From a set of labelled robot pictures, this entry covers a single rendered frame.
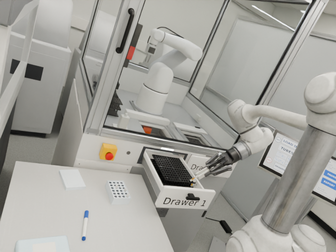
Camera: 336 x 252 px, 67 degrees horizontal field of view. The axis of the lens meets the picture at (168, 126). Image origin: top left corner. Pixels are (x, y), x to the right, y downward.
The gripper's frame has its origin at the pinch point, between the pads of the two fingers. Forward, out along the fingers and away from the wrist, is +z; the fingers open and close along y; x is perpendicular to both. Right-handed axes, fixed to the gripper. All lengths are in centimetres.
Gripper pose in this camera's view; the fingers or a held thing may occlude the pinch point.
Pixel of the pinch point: (202, 173)
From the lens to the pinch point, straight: 131.8
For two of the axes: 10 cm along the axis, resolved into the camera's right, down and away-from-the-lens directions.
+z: -8.7, 4.9, -0.9
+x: -3.0, -6.6, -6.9
